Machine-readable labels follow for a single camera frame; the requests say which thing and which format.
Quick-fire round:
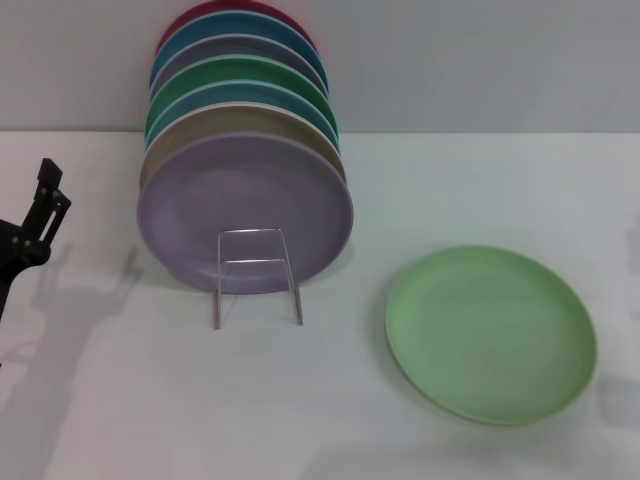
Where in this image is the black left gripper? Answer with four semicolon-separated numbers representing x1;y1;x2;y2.
0;158;73;322

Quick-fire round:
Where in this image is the grey lilac plate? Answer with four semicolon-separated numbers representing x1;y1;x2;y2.
148;34;329;97

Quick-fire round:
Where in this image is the purple plate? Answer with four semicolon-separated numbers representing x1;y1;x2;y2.
136;131;355;296

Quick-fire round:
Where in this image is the dark green plate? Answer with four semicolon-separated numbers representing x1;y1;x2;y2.
144;55;337;142

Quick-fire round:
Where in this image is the light blue plate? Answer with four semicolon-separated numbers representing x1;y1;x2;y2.
144;79;341;154

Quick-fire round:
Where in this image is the metal wire plate rack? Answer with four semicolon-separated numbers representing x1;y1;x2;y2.
213;228;305;330

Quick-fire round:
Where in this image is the beige plate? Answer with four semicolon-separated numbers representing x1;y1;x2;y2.
139;102;347;192

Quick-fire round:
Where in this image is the red plate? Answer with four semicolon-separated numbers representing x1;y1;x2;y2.
154;0;317;59

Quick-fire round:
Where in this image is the teal blue plate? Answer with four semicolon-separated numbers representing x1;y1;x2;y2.
148;12;330;96

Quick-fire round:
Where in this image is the light green plate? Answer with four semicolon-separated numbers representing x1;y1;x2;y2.
383;243;599;429

